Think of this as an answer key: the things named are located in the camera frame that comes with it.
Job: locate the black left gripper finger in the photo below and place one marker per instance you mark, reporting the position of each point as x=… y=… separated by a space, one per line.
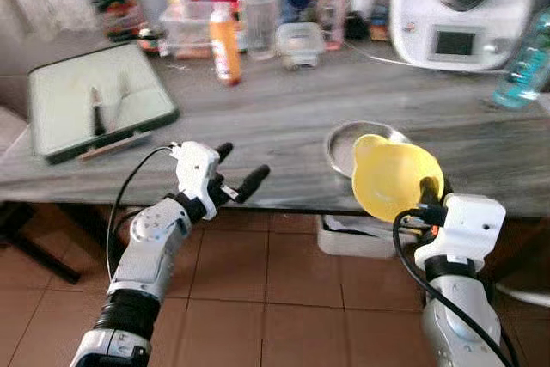
x=223 y=152
x=253 y=183

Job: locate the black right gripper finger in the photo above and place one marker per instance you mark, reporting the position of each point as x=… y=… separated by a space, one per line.
x=428 y=192
x=447 y=190

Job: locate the yellow plastic bowl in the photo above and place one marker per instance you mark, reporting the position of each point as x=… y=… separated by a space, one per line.
x=391 y=178

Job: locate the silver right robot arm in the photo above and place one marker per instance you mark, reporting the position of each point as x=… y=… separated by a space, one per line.
x=464 y=315

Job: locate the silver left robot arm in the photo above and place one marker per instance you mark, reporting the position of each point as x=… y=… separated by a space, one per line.
x=150 y=251

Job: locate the white plastic bin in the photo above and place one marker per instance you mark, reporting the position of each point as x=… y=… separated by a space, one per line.
x=344 y=238

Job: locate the round stainless steel plate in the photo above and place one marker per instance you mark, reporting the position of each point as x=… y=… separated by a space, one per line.
x=339 y=148

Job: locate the orange squeeze sauce bottle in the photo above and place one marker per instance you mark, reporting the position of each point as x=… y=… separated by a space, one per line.
x=226 y=49

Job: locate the pink flat bar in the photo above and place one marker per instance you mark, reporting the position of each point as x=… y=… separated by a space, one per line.
x=112 y=145

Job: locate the silver metal fork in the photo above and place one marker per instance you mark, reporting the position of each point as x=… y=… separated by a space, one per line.
x=122 y=92

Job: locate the clear open plastic tub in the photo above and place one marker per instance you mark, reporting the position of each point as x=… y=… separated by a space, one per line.
x=185 y=32

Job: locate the small clear lidded container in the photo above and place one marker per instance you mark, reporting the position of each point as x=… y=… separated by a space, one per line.
x=300 y=45

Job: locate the small dark jar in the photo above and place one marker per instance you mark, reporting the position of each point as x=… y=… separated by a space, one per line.
x=149 y=40

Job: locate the teal plastic water bottle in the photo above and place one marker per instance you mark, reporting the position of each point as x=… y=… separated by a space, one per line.
x=520 y=70

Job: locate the clear bottle with orange cap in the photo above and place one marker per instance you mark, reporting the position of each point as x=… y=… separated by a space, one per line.
x=259 y=10

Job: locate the green rimmed cutting board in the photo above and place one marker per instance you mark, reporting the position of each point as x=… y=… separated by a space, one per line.
x=60 y=100

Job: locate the white kitchen food processor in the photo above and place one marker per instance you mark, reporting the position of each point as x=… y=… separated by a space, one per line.
x=412 y=15

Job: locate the clear bag of snacks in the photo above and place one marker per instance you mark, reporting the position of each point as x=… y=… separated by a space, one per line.
x=116 y=6

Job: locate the small black box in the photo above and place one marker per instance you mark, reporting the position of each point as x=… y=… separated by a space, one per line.
x=357 y=25

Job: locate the pink transparent drinking bottle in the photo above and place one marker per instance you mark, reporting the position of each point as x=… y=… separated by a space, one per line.
x=338 y=2

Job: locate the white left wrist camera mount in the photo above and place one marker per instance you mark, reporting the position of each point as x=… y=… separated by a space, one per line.
x=196 y=169

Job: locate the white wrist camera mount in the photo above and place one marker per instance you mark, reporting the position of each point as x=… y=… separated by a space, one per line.
x=464 y=225
x=196 y=169

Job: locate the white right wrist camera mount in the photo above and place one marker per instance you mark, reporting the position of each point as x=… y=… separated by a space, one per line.
x=464 y=225

